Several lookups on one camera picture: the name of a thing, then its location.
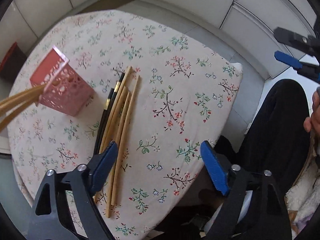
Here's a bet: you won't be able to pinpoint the wooden chopstick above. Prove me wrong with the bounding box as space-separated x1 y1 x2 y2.
99 66 132 153
106 87 131 218
93 86 128 204
1 99 39 131
0 84 46 116
111 75 140 205

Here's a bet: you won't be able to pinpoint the black chopstick gold band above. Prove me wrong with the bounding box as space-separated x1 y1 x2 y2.
100 73 125 146
93 88 114 155

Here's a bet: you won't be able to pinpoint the white kitchen cabinets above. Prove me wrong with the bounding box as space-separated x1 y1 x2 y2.
1 0 319 77

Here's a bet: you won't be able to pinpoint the right hand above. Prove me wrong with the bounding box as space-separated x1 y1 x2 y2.
304 87 320 138

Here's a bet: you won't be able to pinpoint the black trousers leg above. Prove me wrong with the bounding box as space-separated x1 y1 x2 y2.
152 78 315 240

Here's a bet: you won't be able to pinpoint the floral tablecloth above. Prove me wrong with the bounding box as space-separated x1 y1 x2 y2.
8 10 243 239

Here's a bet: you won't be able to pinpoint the pink perforated utensil holder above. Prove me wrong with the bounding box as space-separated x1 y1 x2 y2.
30 46 94 116

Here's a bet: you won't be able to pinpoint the white fleece sleeve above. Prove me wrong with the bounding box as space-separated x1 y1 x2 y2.
286 133 319 238

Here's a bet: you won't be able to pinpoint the wooden chopstick in holder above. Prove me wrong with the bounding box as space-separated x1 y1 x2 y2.
0 84 46 116
1 99 39 131

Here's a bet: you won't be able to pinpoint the red rimmed trash bin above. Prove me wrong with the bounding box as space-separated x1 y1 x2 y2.
0 42 27 83

